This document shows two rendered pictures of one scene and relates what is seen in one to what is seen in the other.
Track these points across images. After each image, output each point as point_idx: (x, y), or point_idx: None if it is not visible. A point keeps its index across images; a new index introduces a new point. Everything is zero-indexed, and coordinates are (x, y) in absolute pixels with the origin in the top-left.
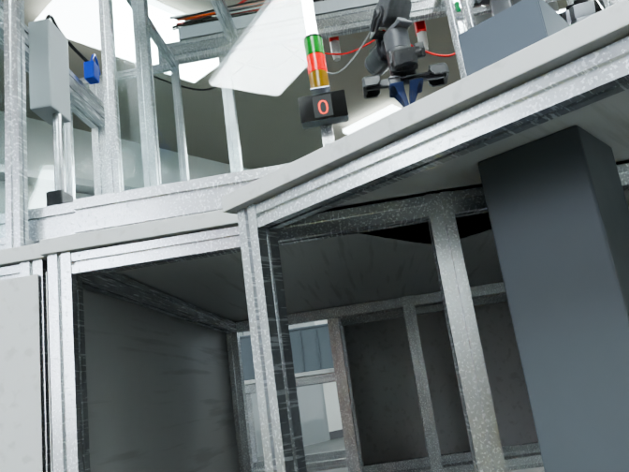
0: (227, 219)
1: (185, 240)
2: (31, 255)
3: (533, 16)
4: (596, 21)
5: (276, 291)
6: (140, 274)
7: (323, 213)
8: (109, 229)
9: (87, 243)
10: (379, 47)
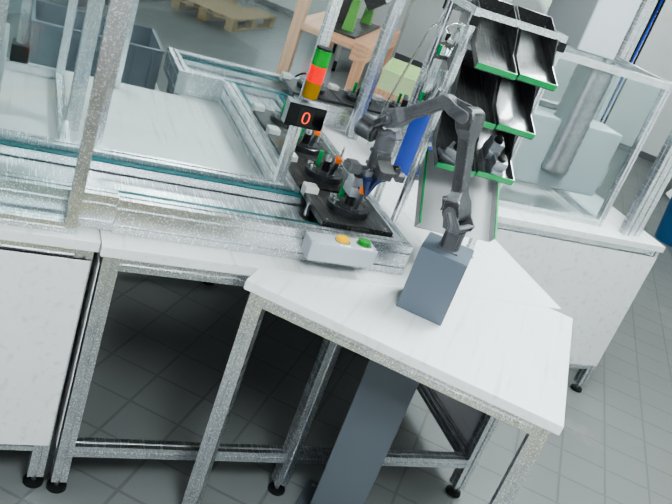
0: (235, 271)
1: (202, 272)
2: (89, 248)
3: (458, 275)
4: (464, 384)
5: (254, 337)
6: None
7: None
8: (156, 255)
9: (137, 259)
10: (372, 131)
